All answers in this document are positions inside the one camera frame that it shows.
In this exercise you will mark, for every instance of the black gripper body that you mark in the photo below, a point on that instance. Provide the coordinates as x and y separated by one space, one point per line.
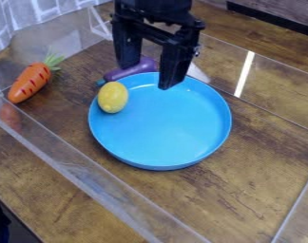
163 21

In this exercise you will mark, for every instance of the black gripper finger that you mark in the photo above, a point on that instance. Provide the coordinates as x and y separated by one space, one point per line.
128 44
180 49

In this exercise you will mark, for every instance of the purple toy eggplant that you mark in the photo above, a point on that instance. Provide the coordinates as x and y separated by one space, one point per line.
146 65

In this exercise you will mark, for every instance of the blue round tray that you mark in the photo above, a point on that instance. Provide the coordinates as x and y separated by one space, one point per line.
168 129

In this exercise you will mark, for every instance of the yellow toy lemon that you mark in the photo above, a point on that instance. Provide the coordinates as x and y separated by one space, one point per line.
113 97

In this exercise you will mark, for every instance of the orange toy carrot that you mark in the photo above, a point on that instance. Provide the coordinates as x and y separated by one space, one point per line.
33 78

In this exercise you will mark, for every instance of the white checkered curtain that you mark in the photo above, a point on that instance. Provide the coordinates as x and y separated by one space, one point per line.
24 13

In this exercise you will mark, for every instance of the clear acrylic enclosure wall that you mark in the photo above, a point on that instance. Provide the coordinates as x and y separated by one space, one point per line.
77 196

